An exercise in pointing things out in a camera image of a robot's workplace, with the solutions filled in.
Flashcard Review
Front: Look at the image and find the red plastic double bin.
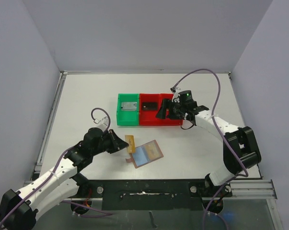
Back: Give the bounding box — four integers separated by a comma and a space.
138, 92, 184, 127

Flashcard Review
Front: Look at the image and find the green plastic bin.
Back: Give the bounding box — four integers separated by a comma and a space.
116, 93, 139, 126

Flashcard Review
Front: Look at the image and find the blue credit card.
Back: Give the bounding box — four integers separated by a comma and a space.
132, 147, 150, 167

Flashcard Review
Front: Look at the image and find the brown leather card holder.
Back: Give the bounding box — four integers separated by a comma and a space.
126, 140, 163, 169

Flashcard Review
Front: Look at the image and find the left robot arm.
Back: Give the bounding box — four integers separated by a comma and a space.
0, 127, 128, 230

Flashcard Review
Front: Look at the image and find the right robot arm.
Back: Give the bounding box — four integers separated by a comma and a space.
156, 90, 262, 188

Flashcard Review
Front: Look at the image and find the black credit card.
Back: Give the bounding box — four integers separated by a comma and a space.
141, 102, 158, 111

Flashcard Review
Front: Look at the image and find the silver credit card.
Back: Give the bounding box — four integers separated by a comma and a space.
120, 102, 138, 111

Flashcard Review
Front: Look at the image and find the gold VIP card in holder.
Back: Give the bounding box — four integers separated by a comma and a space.
144, 141, 162, 161

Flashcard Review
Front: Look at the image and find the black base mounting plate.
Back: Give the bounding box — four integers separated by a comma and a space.
71, 179, 232, 211

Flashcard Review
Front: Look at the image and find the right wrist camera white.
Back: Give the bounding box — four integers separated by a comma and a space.
170, 87, 181, 103

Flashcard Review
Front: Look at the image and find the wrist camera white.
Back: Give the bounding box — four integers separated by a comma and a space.
170, 87, 181, 103
93, 116, 109, 131

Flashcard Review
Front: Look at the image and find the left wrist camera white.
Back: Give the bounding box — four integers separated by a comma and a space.
93, 116, 109, 131

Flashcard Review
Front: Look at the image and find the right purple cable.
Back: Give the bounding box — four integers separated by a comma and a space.
170, 69, 249, 230

